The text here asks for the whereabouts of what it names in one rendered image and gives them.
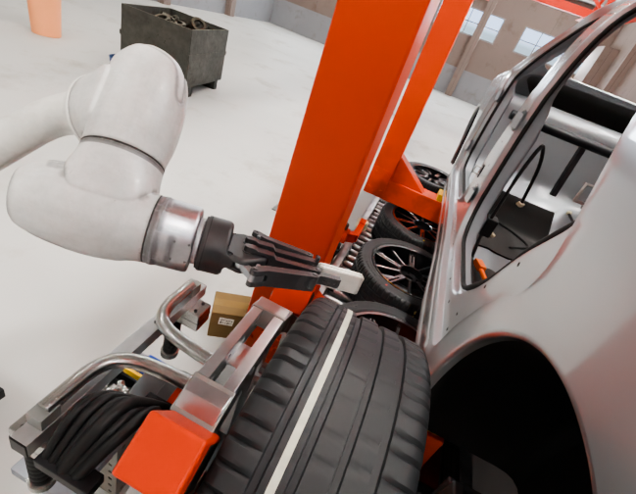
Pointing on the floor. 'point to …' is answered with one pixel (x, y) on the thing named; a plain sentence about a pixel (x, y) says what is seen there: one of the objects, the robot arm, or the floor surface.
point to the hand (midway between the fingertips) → (338, 278)
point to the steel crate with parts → (177, 40)
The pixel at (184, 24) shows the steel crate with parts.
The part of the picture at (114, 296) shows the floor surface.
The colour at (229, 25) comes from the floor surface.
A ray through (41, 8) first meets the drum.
